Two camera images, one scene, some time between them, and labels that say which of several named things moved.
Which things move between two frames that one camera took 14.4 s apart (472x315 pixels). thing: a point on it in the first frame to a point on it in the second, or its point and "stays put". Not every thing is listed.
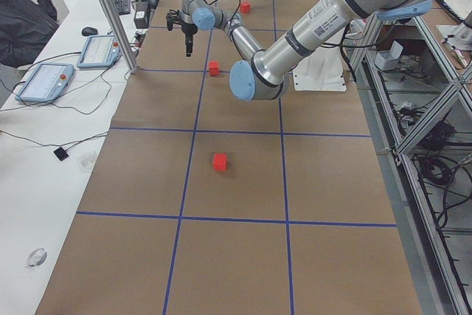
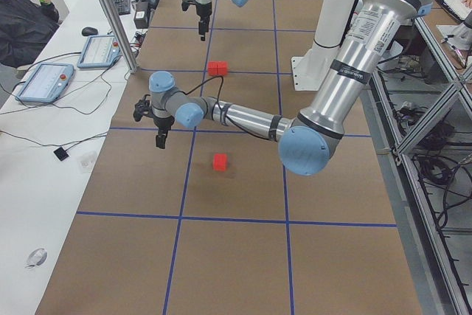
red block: x=214 y=68 stays put
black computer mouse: x=88 y=31 stays put
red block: x=220 y=162 stays put
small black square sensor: x=60 y=153 stays put
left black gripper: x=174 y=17 to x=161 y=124
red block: x=245 y=7 to x=222 y=68
